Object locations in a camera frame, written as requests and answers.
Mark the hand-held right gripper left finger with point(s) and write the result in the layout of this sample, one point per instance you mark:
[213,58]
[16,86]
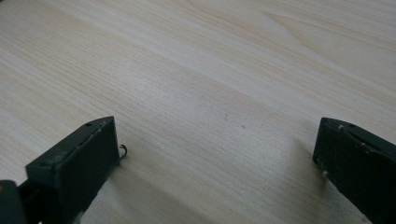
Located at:
[77,168]

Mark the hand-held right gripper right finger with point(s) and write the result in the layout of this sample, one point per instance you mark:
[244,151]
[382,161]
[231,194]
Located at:
[358,165]

